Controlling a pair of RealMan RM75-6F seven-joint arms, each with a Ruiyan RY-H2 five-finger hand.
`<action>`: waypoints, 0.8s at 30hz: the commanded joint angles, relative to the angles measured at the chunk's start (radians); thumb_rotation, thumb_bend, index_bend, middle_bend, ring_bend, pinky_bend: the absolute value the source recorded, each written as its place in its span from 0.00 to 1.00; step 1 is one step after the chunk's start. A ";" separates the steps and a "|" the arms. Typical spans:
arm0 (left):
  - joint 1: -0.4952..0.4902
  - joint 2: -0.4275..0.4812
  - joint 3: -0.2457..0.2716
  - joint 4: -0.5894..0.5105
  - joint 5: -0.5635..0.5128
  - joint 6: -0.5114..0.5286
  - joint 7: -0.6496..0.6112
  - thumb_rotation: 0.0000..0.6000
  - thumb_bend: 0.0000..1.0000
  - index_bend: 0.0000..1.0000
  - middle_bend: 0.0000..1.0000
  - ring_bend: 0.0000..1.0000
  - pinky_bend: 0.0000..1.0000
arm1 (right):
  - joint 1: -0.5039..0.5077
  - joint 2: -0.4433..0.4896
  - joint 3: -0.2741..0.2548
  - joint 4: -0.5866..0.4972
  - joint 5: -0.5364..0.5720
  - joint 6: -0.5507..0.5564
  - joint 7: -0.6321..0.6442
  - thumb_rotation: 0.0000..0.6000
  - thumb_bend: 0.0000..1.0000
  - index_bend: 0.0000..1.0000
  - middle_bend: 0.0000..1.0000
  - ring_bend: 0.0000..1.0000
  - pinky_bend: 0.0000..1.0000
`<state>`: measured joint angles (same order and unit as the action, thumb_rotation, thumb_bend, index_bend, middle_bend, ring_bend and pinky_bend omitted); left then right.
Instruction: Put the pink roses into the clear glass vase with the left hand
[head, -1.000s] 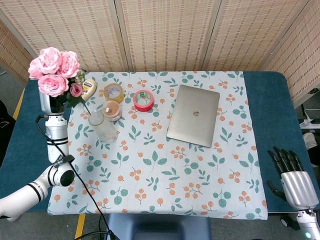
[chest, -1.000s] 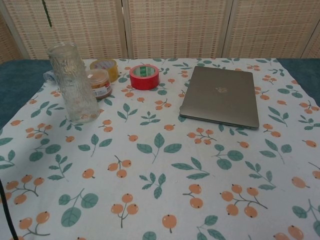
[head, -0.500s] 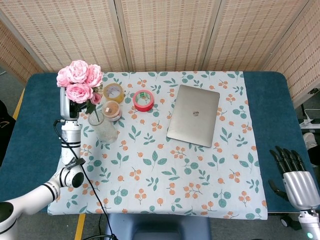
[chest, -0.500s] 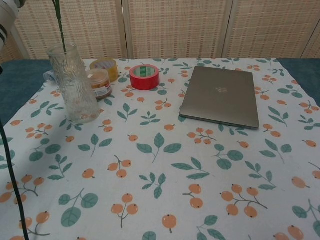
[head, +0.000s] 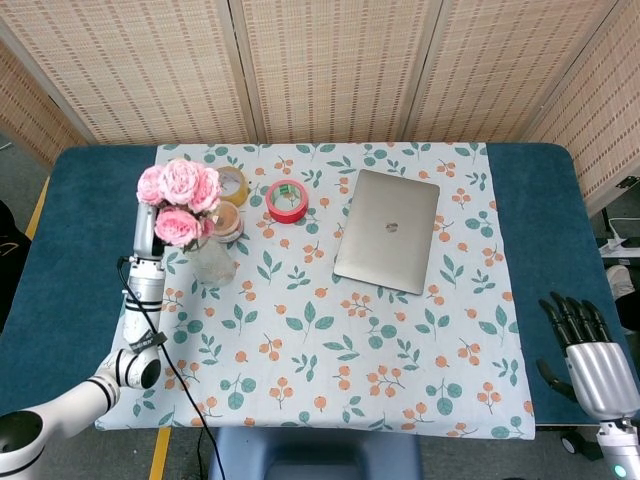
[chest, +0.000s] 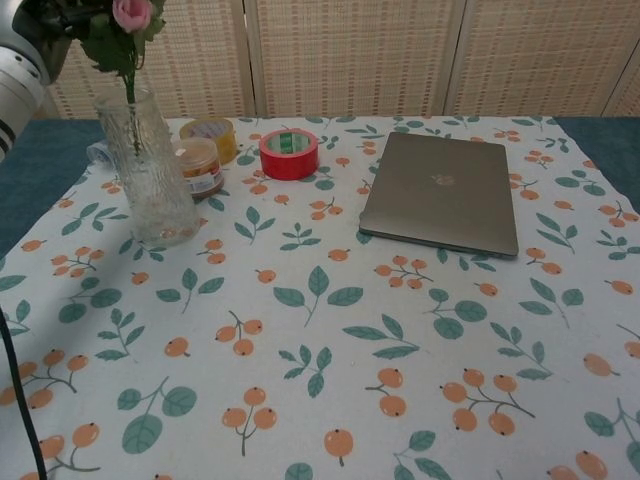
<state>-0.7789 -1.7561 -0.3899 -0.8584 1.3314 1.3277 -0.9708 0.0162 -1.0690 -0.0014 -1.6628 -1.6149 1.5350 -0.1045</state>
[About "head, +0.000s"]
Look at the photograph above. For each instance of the pink rose bouquet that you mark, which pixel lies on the pink rose bouquet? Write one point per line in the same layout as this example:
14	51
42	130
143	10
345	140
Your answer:
187	190

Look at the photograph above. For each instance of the brown tape roll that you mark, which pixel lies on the brown tape roll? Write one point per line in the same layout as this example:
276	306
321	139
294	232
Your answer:
229	222

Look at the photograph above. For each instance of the woven folding screen panel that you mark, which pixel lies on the woven folding screen panel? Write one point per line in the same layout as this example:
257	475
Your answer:
30	110
607	115
340	70
135	70
505	70

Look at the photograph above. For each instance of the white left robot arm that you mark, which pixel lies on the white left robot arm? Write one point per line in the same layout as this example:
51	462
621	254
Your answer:
140	310

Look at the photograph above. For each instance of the floral print tablecloth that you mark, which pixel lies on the floral print tablecloth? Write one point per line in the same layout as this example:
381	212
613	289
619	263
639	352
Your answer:
320	340

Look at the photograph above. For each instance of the white shoe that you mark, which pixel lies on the white shoe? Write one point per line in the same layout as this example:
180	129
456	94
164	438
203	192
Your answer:
620	281

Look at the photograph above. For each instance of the black bag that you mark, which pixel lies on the black bag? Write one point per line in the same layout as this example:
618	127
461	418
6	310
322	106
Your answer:
12	260

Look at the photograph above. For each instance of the yellow tape roll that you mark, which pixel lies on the yellow tape roll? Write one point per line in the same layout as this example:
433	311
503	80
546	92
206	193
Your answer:
235	186

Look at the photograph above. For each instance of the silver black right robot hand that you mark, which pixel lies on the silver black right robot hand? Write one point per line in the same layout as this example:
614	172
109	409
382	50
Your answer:
595	375

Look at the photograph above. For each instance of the white power strip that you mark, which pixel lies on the white power strip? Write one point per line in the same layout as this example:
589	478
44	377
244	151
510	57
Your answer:
620	247

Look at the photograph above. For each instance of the black caster wheel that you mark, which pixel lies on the black caster wheel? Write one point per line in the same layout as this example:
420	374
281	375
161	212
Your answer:
582	445

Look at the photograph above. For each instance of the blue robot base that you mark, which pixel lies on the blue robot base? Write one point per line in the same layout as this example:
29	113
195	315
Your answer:
315	457

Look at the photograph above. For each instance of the clear glass vase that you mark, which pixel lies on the clear glass vase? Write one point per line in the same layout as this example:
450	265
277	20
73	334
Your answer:
214	265

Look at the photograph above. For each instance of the grey closed laptop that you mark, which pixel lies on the grey closed laptop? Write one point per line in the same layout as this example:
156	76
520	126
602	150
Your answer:
387	235

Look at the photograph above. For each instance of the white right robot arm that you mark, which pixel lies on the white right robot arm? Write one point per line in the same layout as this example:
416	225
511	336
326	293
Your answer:
620	447

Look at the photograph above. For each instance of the red tape roll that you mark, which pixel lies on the red tape roll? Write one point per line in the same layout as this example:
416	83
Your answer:
280	212

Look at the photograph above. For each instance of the teal covered table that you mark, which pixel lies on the teal covered table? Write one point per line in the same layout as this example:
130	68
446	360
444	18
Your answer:
80	250

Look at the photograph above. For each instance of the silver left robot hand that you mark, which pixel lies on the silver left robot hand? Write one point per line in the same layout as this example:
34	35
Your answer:
145	235

